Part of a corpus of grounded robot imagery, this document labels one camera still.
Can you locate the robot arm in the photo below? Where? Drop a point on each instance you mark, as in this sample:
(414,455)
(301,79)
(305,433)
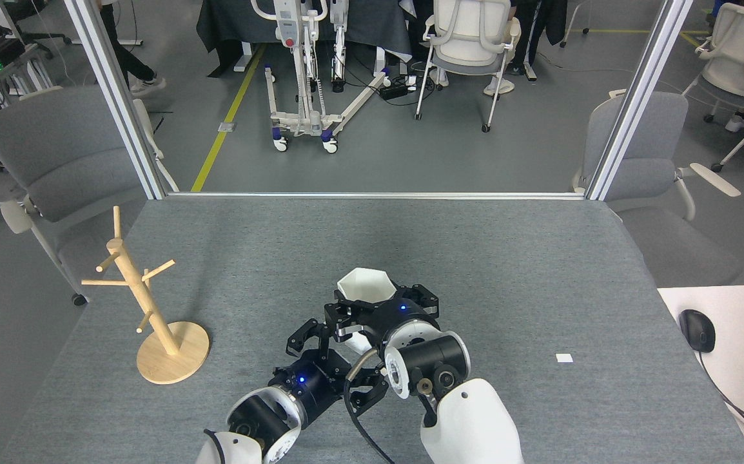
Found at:
(256,428)
(449,399)

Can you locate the grey fabric chair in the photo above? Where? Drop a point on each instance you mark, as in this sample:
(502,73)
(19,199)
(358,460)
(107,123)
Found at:
(649,148)
(56,154)

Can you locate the silver frame crossbar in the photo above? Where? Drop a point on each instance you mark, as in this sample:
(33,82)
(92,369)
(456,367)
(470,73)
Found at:
(372,195)

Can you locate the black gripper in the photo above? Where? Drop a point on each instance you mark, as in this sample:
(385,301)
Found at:
(311,386)
(398,316)

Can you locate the black computer mouse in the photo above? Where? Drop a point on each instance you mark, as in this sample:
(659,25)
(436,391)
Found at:
(697,330)

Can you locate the white mesh office chair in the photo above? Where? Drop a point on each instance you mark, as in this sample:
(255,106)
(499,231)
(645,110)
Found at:
(743,58)
(472,38)

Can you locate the person's shoe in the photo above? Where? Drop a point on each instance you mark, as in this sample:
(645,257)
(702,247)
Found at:
(739,122)

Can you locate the white faceted cup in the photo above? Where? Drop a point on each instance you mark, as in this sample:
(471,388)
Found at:
(364,285)

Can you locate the silver frame post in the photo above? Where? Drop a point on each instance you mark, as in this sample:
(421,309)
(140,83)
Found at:
(117,96)
(636,103)

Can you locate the white stand on wheels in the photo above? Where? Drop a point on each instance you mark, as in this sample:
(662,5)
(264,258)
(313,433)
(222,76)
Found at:
(288,32)

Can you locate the person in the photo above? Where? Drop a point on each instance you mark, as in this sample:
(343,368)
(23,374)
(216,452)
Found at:
(127,58)
(530,32)

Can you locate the small white label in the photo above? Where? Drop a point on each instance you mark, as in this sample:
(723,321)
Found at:
(564,357)

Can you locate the black power strip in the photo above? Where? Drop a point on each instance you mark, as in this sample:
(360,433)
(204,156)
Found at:
(394,91)

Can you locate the wooden cup rack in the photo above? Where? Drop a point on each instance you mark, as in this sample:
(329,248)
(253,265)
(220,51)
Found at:
(169,354)

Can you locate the dark table cloth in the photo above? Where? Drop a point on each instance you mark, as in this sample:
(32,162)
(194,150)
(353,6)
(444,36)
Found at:
(372,22)

